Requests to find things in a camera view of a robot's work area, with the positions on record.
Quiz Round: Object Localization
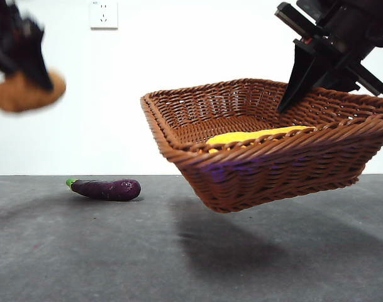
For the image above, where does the brown potato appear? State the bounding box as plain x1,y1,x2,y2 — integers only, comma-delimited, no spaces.
0,69,67,113

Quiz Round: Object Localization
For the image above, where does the purple eggplant with green stem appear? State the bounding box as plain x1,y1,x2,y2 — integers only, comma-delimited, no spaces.
65,177,142,201

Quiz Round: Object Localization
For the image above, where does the white wall socket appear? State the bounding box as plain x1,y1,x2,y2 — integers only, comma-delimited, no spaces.
89,0,119,31

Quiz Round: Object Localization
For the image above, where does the brown wicker basket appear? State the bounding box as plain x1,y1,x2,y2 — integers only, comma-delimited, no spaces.
140,78,383,214

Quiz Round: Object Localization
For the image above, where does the yellow corn cob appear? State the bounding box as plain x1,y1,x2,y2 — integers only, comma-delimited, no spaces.
206,125,316,154

